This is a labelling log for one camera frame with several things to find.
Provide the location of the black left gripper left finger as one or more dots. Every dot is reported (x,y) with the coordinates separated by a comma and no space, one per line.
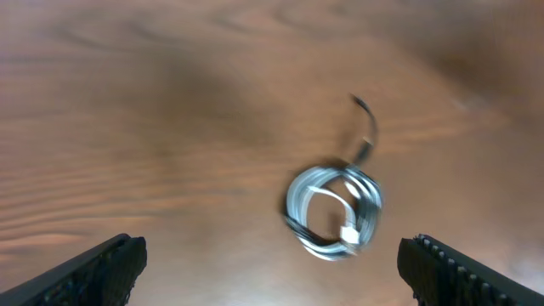
(102,276)

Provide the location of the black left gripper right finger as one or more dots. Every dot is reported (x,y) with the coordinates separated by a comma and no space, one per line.
(439,275)

